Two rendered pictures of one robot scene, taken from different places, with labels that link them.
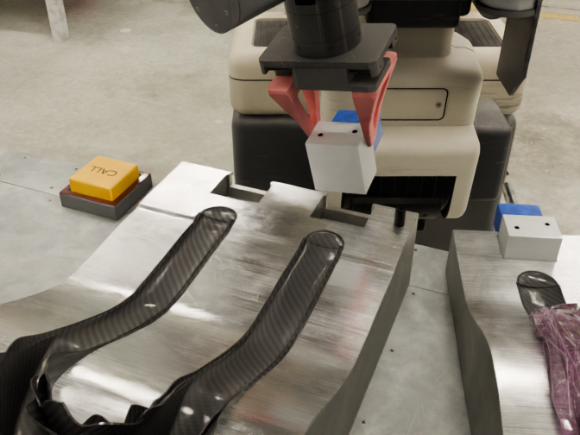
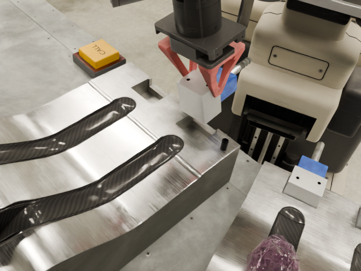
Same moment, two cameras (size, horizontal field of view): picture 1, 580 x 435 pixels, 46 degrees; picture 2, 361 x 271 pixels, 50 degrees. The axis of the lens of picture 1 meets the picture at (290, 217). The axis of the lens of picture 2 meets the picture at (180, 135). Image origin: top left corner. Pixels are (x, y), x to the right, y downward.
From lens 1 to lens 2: 0.21 m
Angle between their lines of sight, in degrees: 17
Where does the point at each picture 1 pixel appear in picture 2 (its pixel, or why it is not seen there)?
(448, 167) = (312, 111)
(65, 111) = not seen: outside the picture
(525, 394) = not seen: outside the picture
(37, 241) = (49, 78)
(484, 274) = (263, 198)
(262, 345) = (98, 193)
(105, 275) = (47, 118)
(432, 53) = (329, 36)
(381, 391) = (169, 240)
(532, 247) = (301, 193)
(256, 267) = (125, 144)
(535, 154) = not seen: outside the picture
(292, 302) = (131, 173)
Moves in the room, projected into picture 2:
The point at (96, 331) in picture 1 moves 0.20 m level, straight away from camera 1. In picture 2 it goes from (12, 152) to (51, 62)
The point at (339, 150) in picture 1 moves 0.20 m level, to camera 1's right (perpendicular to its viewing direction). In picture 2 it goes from (192, 94) to (339, 147)
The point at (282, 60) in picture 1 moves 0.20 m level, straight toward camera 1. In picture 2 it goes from (165, 29) to (73, 133)
